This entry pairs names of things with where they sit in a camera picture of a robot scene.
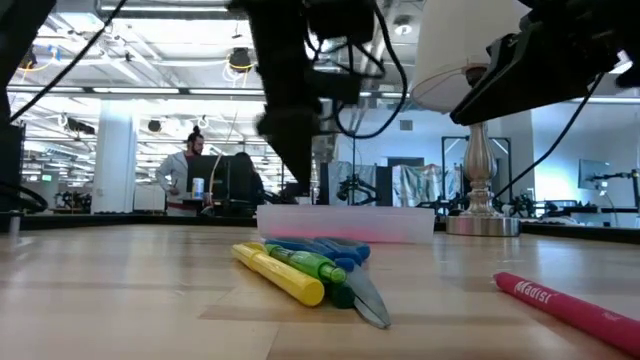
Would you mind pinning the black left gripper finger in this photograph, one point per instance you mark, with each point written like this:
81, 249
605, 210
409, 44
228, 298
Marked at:
295, 150

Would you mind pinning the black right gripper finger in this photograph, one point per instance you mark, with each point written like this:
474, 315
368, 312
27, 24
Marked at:
540, 75

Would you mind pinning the light green mechanical pencil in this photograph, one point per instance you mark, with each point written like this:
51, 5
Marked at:
310, 262

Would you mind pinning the yellow highlighter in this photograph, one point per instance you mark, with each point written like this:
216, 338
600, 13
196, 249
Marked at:
285, 277

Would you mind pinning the dark green colored pencil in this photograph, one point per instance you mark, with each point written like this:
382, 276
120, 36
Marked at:
341, 296

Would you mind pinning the large pink Madisi marker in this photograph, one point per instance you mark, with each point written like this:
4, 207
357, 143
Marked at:
575, 310

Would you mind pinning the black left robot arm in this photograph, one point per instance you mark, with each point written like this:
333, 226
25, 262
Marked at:
20, 40

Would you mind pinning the black background robot arm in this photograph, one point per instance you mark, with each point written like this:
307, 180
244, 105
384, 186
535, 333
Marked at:
440, 204
520, 205
355, 190

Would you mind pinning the clear supply box pink lid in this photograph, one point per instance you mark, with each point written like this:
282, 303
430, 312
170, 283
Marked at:
345, 222

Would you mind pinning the person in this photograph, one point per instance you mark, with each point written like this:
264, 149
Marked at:
256, 185
175, 175

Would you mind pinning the patterned fabric cover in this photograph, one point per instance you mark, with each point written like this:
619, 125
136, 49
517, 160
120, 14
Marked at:
345, 172
425, 182

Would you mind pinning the black monitor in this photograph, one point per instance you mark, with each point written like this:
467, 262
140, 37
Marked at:
215, 180

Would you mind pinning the white blue wipes canister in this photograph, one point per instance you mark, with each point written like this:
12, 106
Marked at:
198, 189

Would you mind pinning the white monitor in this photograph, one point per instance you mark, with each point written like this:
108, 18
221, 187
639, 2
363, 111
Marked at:
592, 172

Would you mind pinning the white shade silver table lamp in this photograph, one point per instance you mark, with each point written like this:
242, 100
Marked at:
480, 225

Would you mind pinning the black cabinet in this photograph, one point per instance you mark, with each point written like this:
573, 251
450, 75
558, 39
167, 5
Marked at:
10, 165

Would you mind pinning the wall air vent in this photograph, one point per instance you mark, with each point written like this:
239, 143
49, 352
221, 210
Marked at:
406, 125

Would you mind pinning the black aluminium table frame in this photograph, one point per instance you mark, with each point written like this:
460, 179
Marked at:
575, 232

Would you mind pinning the small grey metal post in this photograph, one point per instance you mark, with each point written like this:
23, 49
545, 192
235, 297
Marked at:
15, 225

